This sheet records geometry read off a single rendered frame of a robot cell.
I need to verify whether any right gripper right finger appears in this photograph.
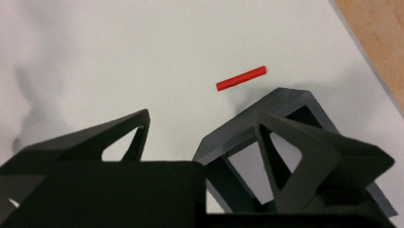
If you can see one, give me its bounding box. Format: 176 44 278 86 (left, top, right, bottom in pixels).
253 108 396 213

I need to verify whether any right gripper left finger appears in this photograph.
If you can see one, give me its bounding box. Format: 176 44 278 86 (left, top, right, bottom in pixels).
7 108 151 161

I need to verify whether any dark grey open box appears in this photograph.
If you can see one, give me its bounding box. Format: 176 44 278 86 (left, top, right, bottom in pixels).
192 88 399 218

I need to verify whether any grey square plate with hole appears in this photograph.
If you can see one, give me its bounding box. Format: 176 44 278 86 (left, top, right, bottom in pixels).
227 128 302 205

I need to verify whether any red cylindrical peg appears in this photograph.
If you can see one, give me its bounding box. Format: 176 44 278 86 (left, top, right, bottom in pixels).
216 66 266 92

